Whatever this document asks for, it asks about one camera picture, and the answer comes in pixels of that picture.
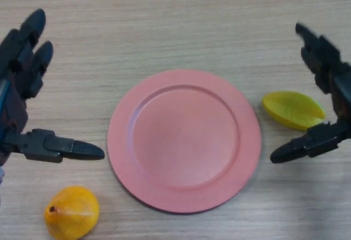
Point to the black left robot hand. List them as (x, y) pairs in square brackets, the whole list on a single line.
[(35, 146)]

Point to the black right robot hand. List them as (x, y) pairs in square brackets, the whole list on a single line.
[(323, 139)]

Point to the yellow starfruit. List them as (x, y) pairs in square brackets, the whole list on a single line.
[(293, 109)]

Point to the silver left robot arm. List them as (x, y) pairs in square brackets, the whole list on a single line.
[(1, 177)]

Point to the pink round plate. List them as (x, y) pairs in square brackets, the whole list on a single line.
[(183, 141)]

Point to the orange pear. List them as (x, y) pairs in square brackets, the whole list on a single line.
[(72, 214)]

